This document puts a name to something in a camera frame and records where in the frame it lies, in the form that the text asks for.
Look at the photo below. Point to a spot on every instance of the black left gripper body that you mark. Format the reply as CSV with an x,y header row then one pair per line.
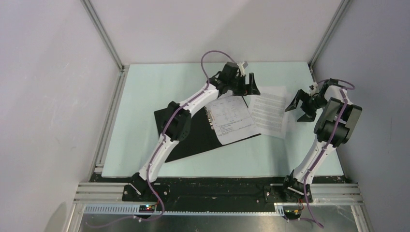
x,y
240,88

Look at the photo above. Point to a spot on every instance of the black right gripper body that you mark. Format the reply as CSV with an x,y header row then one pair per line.
x,y
316,102

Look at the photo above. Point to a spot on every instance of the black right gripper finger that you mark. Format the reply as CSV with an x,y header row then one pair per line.
x,y
300,96
308,116

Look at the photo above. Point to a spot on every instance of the printed paper sheet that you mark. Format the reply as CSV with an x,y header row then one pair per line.
x,y
231,119

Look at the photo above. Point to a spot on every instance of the red folder with black inside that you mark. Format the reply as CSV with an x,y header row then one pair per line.
x,y
201,138

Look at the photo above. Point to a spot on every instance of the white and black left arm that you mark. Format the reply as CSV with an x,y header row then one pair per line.
x,y
176,122

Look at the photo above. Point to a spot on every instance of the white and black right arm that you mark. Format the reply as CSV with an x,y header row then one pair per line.
x,y
327,103

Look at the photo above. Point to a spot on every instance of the lower printed paper sheets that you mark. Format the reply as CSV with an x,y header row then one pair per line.
x,y
268,111

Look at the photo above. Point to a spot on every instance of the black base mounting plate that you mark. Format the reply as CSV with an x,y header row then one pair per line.
x,y
215,193

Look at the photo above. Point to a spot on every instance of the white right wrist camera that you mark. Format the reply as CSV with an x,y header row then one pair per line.
x,y
314,89

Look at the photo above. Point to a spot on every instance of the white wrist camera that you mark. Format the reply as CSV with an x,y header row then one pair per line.
x,y
314,89
242,65

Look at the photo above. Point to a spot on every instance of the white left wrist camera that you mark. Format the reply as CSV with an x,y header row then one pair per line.
x,y
242,65

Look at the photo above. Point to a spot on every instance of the white slotted cable duct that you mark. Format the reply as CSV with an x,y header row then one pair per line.
x,y
141,210

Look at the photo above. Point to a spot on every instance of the aluminium frame rail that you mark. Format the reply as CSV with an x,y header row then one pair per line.
x,y
102,32

